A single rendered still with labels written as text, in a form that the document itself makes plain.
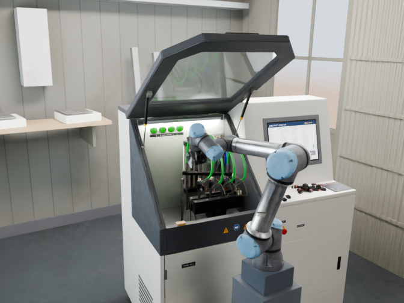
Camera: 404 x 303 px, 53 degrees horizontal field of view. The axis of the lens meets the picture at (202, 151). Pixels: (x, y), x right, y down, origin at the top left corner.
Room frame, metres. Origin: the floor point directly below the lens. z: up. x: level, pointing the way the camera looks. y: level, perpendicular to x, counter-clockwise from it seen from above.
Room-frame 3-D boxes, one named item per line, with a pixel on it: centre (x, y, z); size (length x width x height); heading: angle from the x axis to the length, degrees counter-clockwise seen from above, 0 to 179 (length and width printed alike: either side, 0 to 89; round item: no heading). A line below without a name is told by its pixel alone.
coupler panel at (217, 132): (2.73, -0.09, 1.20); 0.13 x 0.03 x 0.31; 115
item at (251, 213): (2.17, -0.09, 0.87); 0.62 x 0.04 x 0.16; 115
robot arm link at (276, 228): (1.76, -0.32, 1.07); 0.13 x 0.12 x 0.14; 140
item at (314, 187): (2.57, -0.72, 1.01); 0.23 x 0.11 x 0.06; 115
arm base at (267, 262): (1.77, -0.33, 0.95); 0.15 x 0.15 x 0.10
